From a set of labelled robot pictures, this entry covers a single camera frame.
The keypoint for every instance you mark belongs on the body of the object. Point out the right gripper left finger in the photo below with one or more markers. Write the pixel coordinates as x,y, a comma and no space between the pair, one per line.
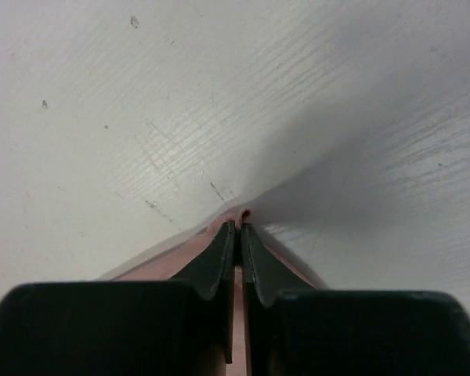
210,274

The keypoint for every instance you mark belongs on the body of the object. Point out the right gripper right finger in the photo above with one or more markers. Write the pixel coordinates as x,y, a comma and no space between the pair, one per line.
265,276

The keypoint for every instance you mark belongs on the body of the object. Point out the pink t shirt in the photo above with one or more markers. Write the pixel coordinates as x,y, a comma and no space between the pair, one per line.
170,262

